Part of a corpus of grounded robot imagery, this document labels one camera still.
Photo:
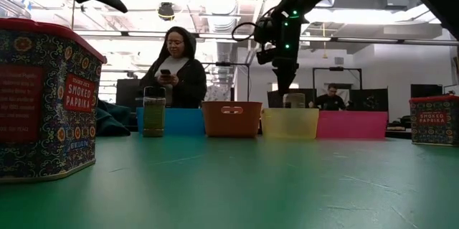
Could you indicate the pink plastic bin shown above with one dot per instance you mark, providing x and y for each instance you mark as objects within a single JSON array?
[{"x": 351, "y": 125}]

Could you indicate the blue plastic bin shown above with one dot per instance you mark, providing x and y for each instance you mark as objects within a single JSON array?
[{"x": 183, "y": 121}]

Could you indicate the green herb glass jar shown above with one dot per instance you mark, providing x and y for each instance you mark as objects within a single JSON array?
[{"x": 154, "y": 117}]

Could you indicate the black ceiling dome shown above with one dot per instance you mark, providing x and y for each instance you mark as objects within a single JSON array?
[{"x": 166, "y": 11}]

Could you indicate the black monitor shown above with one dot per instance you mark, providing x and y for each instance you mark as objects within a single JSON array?
[
  {"x": 426, "y": 90},
  {"x": 127, "y": 92},
  {"x": 276, "y": 100},
  {"x": 369, "y": 99}
]

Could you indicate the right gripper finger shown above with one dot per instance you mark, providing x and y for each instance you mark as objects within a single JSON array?
[{"x": 285, "y": 76}]

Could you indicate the smoked paprika tin red lid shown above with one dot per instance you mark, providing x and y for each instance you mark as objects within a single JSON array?
[
  {"x": 46, "y": 107},
  {"x": 434, "y": 121}
]

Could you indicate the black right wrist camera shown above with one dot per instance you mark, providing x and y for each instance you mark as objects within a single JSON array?
[{"x": 266, "y": 56}]

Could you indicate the person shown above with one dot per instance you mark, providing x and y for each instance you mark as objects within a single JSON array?
[
  {"x": 190, "y": 85},
  {"x": 328, "y": 101}
]

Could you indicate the yellow plastic bin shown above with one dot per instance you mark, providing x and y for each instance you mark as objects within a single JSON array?
[{"x": 290, "y": 125}]

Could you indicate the dark teal cloth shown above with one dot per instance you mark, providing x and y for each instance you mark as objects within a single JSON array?
[{"x": 111, "y": 121}]

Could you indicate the green table mat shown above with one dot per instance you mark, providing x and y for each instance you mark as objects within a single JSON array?
[{"x": 229, "y": 186}]

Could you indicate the cardboard tube spice can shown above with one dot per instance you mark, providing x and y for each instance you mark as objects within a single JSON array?
[{"x": 294, "y": 101}]

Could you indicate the black phone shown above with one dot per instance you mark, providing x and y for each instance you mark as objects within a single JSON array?
[{"x": 165, "y": 72}]

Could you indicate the orange plastic bin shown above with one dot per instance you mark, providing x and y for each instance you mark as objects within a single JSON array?
[{"x": 231, "y": 125}]

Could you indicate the black overhead frame stand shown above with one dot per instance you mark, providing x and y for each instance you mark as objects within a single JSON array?
[
  {"x": 336, "y": 68},
  {"x": 223, "y": 64}
]

